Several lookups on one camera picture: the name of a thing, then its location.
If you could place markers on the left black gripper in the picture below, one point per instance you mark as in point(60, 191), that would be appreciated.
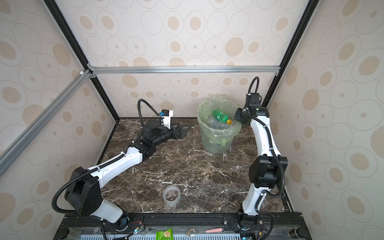
point(180, 135)

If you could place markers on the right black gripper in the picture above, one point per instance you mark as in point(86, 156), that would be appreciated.
point(238, 115)

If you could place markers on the green Sprite bottle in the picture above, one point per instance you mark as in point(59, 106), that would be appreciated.
point(221, 116)

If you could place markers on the mesh bin with green liner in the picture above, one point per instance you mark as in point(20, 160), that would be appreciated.
point(217, 141)

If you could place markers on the clear crushed bottle white cap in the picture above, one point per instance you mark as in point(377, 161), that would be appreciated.
point(215, 124)

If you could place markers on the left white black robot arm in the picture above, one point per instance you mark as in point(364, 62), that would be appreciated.
point(82, 194)

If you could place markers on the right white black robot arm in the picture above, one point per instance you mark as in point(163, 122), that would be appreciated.
point(267, 172)

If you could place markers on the clear tape roll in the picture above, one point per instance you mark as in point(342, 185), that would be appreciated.
point(172, 195)

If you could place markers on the green snack packet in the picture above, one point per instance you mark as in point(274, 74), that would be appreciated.
point(165, 235)

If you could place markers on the pink pen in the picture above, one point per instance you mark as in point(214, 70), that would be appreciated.
point(214, 231)

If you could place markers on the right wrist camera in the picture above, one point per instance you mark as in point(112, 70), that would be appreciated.
point(253, 100)

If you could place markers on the back aluminium rail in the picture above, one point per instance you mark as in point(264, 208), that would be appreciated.
point(185, 70)

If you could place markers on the aluminium rail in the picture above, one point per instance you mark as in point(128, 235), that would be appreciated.
point(185, 70)
point(26, 137)

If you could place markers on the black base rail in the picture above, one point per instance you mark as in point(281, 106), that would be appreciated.
point(274, 226)

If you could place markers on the left aluminium rail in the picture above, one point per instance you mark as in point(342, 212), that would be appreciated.
point(26, 137)

